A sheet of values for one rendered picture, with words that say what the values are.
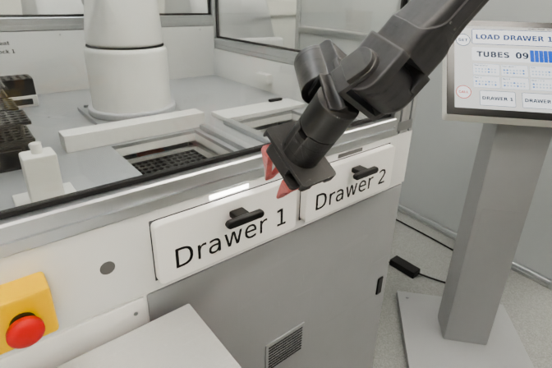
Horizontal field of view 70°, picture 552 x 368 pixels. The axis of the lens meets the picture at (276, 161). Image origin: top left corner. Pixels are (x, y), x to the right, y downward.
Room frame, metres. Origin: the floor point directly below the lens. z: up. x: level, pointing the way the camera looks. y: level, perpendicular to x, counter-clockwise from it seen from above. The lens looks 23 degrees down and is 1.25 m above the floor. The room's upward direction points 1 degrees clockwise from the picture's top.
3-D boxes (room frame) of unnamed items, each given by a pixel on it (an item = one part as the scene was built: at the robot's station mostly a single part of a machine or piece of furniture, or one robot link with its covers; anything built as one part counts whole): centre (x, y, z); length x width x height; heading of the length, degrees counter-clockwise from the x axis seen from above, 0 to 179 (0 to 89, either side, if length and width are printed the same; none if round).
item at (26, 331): (0.36, 0.30, 0.88); 0.04 x 0.03 x 0.04; 129
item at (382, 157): (0.80, -0.17, 0.87); 0.29 x 0.02 x 0.11; 129
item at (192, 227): (0.60, 0.07, 0.87); 0.29 x 0.02 x 0.11; 129
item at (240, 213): (0.58, 0.06, 0.91); 0.07 x 0.04 x 0.01; 129
